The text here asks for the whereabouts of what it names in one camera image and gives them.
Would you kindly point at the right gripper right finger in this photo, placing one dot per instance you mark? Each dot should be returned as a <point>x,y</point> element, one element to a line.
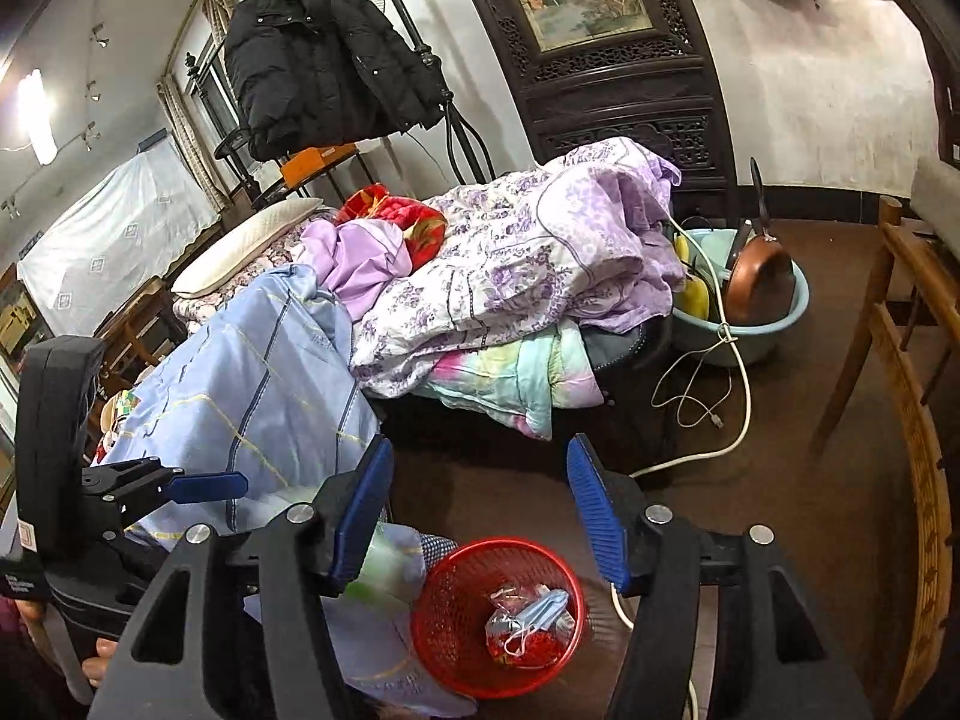
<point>772,660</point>

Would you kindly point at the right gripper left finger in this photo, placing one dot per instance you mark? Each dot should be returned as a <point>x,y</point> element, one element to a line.
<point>234,627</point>

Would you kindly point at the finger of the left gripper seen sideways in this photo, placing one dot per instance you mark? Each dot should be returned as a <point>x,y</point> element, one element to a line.
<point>211,487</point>

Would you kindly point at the blue face mask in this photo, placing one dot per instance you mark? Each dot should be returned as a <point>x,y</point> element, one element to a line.
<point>530,626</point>

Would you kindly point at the red plastic trash basket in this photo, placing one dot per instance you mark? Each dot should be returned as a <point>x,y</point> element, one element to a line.
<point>448,619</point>

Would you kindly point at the person's hand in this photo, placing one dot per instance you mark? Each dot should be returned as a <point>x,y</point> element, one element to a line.
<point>46,629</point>

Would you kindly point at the light blue bed blanket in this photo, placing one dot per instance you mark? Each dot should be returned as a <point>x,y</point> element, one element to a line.
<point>263,388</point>

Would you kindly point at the wooden armchair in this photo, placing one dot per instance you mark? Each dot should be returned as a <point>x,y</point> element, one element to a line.
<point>138,336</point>

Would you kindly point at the floral folded quilt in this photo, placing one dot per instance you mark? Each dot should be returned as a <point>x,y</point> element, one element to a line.
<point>286,249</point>

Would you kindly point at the white cloth cover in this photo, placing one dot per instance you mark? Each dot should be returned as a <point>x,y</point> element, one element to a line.
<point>131,227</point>

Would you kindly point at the cream pillow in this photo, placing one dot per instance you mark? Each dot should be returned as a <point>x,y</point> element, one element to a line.
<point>242,245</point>

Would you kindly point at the lilac cloth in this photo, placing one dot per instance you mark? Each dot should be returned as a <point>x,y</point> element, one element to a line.
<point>355,260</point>

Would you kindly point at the light blue plastic basin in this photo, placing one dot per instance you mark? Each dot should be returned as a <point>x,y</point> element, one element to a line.
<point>710,248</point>

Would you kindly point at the orange box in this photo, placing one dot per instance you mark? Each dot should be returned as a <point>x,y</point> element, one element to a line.
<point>313,162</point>

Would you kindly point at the pastel tie-dye blanket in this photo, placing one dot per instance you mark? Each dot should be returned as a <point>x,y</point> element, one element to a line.
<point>519,384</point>

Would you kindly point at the red patterned blanket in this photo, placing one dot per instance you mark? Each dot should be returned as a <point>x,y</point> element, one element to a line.
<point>423,226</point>

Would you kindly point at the copper kettle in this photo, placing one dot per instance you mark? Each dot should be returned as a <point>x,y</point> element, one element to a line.
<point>761,281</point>

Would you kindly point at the wooden chair at right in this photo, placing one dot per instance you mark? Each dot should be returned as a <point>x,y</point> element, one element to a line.
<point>913,275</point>

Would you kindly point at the ceiling light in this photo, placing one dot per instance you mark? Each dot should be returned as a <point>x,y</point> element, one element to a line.
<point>33,113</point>

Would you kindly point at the black puffer jacket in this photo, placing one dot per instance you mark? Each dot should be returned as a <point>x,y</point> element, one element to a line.
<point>314,73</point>

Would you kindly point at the purple floral duvet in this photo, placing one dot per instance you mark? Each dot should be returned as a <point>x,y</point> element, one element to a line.
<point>580,238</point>

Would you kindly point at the framed landscape painting panel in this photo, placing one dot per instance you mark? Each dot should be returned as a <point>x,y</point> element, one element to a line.
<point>580,71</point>

